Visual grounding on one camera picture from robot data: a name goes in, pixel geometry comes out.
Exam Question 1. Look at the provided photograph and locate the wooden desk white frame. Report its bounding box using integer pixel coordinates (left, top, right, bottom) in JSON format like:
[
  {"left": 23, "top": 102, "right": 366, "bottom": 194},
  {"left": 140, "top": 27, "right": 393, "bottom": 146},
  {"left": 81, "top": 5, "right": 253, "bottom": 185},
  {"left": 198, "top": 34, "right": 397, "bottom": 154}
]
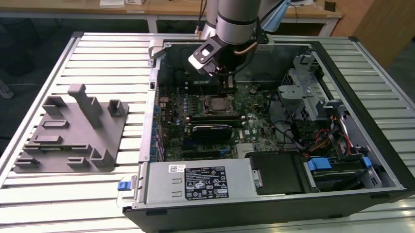
[{"left": 0, "top": 0, "right": 345, "bottom": 37}]

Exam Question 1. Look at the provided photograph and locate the green motherboard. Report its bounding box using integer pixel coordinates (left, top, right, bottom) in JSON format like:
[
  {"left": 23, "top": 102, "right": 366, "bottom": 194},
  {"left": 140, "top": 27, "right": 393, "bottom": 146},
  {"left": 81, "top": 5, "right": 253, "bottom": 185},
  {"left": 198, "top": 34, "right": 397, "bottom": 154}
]
[{"left": 154, "top": 82, "right": 282, "bottom": 163}]

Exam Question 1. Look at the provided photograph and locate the yellow orange wire bundle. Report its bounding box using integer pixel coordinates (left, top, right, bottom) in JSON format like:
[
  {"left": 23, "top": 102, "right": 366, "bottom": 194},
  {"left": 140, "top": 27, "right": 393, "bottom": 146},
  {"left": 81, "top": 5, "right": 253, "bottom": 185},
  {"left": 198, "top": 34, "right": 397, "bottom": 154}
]
[{"left": 302, "top": 139, "right": 328, "bottom": 157}]

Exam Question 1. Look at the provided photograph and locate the black plastic shroud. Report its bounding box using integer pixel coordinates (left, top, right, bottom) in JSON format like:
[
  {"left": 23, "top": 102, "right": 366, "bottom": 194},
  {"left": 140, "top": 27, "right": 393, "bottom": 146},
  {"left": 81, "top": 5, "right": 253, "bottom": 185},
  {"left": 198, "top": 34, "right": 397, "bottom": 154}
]
[{"left": 248, "top": 151, "right": 313, "bottom": 196}]

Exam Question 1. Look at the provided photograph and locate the blue plastic latch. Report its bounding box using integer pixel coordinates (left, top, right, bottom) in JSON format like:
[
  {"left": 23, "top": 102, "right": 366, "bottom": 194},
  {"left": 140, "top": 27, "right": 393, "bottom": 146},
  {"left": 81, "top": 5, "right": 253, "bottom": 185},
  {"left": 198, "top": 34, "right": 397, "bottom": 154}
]
[{"left": 117, "top": 176, "right": 136, "bottom": 192}]

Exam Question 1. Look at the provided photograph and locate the red wire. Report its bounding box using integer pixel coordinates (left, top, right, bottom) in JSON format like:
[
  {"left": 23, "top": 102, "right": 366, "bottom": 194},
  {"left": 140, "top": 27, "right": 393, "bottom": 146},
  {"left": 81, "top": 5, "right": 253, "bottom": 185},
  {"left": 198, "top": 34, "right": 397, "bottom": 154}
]
[{"left": 316, "top": 129, "right": 353, "bottom": 156}]

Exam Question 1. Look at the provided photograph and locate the grey furniture foot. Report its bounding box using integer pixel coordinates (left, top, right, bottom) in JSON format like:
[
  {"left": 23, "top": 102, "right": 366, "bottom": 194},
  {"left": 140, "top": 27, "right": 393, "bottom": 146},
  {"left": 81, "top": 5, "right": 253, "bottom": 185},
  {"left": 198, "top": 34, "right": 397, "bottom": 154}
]
[{"left": 0, "top": 79, "right": 14, "bottom": 100}]

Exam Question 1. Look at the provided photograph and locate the black open PC case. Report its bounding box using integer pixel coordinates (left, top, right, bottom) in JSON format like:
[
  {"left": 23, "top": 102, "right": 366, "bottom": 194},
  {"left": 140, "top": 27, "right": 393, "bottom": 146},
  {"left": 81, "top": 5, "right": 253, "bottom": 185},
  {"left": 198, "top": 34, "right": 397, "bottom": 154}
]
[{"left": 114, "top": 36, "right": 415, "bottom": 233}]

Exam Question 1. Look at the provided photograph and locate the thin cable metal plug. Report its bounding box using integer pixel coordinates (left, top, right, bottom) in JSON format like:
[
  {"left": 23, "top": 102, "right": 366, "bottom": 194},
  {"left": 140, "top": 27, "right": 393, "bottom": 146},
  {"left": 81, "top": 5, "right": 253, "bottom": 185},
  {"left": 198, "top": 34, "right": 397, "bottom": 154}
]
[{"left": 194, "top": 0, "right": 208, "bottom": 34}]

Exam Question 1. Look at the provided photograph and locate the grey power supply unit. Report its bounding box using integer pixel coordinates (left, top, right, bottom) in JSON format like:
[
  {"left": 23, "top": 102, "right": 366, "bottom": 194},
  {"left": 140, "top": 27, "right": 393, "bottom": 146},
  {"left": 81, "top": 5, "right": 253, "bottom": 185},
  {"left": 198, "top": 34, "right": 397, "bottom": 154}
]
[{"left": 141, "top": 161, "right": 260, "bottom": 205}]

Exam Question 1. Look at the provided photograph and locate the silver CPU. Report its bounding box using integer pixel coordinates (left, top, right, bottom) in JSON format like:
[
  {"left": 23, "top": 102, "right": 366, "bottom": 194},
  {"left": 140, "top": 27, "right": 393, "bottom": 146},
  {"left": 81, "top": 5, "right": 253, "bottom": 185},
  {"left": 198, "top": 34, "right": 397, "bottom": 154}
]
[{"left": 206, "top": 98, "right": 228, "bottom": 110}]

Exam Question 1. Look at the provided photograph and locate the metal corner bracket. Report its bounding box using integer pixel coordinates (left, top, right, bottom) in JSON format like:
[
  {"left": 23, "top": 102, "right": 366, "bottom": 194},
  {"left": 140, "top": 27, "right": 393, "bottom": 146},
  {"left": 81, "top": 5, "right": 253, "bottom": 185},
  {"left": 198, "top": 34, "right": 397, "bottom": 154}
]
[{"left": 148, "top": 39, "right": 166, "bottom": 60}]

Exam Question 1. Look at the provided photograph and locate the small black graphics card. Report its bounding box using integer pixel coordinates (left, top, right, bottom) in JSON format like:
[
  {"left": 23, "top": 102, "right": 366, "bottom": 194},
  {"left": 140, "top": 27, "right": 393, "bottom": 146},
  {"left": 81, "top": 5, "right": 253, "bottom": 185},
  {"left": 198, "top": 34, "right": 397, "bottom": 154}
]
[{"left": 189, "top": 124, "right": 233, "bottom": 142}]

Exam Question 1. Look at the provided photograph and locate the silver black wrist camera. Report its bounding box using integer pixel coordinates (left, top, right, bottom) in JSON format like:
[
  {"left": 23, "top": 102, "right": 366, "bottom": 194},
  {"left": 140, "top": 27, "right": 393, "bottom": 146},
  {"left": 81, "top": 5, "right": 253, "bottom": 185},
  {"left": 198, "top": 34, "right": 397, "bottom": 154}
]
[{"left": 186, "top": 36, "right": 226, "bottom": 78}]

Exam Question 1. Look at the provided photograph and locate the wooden cabinet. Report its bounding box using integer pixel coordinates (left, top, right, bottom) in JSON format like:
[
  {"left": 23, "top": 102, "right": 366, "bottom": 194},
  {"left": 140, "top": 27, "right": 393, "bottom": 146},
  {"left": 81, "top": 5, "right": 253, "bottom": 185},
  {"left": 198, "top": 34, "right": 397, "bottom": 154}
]
[{"left": 329, "top": 0, "right": 415, "bottom": 69}]

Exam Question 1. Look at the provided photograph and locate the hard disk in blue carrier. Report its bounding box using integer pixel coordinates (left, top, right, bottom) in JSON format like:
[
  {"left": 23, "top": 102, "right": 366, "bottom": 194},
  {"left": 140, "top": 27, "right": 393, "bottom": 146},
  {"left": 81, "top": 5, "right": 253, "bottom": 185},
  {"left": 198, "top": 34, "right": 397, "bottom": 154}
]
[{"left": 302, "top": 156, "right": 384, "bottom": 193}]

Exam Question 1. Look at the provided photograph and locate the black wire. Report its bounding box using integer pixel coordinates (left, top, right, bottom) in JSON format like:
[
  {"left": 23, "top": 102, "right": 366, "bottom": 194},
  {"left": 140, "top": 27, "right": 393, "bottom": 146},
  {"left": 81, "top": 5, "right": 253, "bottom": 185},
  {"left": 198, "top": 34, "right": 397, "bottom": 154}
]
[{"left": 270, "top": 120, "right": 306, "bottom": 152}]

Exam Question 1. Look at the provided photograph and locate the black cable brass end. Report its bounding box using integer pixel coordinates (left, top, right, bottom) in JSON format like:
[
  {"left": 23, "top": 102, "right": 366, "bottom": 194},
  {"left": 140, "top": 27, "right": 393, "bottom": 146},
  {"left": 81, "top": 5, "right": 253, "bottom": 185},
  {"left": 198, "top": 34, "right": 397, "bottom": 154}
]
[{"left": 233, "top": 14, "right": 269, "bottom": 58}]

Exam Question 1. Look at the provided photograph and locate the black camera cable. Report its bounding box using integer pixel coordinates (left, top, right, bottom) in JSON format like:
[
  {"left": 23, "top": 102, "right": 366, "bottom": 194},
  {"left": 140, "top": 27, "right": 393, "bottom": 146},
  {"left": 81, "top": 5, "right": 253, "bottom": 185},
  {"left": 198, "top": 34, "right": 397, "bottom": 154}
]
[{"left": 217, "top": 43, "right": 260, "bottom": 76}]

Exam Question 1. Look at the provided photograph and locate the CPU socket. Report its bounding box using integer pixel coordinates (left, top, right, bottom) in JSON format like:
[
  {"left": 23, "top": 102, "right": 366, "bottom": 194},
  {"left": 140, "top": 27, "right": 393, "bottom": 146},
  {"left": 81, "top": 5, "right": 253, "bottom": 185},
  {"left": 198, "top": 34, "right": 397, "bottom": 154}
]
[{"left": 200, "top": 94, "right": 233, "bottom": 115}]

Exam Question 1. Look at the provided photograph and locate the grey metal drive cage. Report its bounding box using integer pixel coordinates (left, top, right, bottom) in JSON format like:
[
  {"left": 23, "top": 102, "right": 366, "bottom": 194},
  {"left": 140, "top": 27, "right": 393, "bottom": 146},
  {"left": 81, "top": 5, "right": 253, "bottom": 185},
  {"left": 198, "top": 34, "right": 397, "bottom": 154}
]
[{"left": 276, "top": 54, "right": 345, "bottom": 122}]

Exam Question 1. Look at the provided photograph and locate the grey parts rack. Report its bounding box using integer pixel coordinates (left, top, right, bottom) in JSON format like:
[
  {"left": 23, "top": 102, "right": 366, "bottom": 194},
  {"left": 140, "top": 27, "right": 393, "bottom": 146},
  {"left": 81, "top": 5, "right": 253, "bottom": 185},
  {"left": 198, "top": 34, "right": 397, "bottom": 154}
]
[{"left": 11, "top": 83, "right": 130, "bottom": 174}]

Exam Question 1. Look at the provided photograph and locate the small silver chipset heatsink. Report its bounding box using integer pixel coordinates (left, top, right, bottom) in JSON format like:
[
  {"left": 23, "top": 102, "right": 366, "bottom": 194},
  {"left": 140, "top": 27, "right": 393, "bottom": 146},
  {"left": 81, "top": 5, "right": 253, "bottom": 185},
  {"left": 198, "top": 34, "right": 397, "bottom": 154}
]
[{"left": 234, "top": 143, "right": 257, "bottom": 159}]

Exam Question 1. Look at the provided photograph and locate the black expansion slot blue end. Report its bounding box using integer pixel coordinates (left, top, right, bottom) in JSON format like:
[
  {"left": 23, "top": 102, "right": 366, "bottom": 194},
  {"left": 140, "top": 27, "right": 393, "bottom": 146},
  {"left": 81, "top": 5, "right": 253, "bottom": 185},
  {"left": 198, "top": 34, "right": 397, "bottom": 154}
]
[{"left": 180, "top": 150, "right": 228, "bottom": 158}]

